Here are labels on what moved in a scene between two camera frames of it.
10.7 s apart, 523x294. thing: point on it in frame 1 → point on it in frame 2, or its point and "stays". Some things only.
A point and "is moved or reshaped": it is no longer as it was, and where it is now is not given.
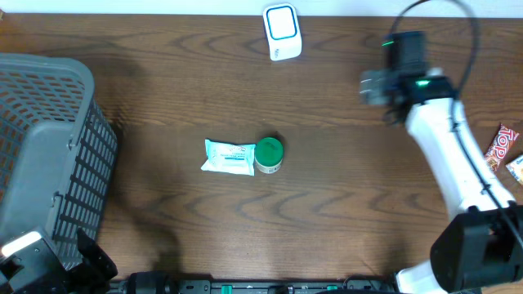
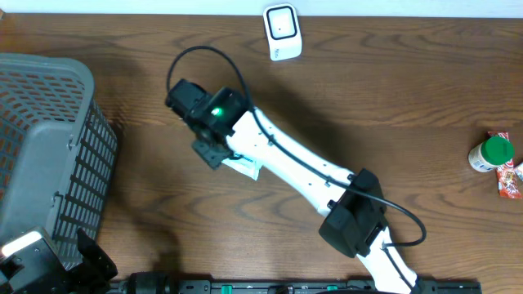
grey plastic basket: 57,153 stays
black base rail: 254,287 stays
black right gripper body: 387,83 → 208,154
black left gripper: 96,260 stays
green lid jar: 269,153 is moved or reshaped
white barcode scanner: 283,30 stays
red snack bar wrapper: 499,145 → 507,184
